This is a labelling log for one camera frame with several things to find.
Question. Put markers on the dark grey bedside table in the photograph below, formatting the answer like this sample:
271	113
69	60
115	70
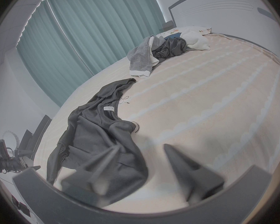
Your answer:
168	26

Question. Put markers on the bed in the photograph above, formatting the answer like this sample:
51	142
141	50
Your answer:
200	90

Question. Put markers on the grey garment with white hem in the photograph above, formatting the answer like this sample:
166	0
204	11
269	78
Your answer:
140	57

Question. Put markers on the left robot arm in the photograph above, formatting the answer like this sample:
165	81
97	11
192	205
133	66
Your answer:
1	148

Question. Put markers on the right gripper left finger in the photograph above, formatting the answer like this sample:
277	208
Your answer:
88	178

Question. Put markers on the black T-shirt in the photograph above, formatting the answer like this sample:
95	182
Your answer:
95	136

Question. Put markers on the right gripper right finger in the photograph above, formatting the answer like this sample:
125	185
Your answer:
191	178

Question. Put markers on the black garment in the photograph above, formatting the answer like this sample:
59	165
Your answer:
170	48

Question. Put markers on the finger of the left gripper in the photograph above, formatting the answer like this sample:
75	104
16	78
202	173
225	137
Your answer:
25	152
33	167

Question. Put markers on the white printed pillow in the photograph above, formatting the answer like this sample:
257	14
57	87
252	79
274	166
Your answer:
175	31

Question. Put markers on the blue-green curtain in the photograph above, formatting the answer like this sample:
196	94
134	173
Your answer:
51	55
107	20

